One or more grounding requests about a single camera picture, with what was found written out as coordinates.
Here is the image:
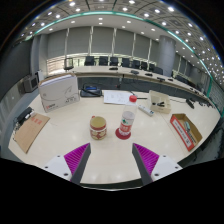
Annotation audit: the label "black office chairs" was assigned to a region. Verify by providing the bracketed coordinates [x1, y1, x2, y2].
[83, 55, 198, 88]

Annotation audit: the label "clear red-capped water bottle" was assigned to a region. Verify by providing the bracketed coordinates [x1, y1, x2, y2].
[118, 94, 138, 137]

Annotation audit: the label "grey monitor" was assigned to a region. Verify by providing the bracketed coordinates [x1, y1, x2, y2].
[21, 74, 40, 94]

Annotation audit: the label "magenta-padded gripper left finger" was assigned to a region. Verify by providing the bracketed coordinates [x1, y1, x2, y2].
[43, 142, 92, 186]

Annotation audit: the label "ceiling lights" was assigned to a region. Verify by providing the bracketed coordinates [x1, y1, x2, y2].
[19, 0, 224, 84]

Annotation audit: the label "open cardboard box red label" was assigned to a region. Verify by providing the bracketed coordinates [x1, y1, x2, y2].
[169, 113, 203, 153]

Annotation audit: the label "black stapler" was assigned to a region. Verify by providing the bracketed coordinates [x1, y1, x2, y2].
[151, 100, 166, 108]

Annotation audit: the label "beige open cardboard tray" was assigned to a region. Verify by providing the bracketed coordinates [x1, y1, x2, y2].
[148, 89, 172, 114]

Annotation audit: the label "white paper sheet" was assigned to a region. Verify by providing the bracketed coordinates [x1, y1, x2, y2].
[103, 90, 134, 106]

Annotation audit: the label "brown kraft paper envelope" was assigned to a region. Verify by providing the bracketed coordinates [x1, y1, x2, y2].
[13, 112, 51, 154]

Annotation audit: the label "black desk phone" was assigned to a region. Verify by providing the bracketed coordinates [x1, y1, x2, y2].
[79, 83, 103, 98]

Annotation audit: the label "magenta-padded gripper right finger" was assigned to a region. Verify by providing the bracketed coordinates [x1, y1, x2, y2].
[131, 142, 183, 186]

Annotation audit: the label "flat round red coaster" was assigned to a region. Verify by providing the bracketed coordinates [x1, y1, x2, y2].
[114, 127, 132, 141]

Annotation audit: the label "white cardboard paper box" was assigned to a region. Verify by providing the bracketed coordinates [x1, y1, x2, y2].
[37, 73, 81, 114]

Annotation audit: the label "red floral ceramic cup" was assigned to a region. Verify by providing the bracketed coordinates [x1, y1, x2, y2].
[89, 115, 108, 141]

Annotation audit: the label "white power strip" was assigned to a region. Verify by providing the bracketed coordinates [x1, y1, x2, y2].
[137, 104, 155, 117]

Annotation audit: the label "grey round column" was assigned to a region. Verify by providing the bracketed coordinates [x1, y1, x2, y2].
[157, 35, 177, 78]

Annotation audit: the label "long curved conference desk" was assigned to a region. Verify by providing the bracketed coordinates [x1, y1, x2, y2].
[71, 65, 214, 108]

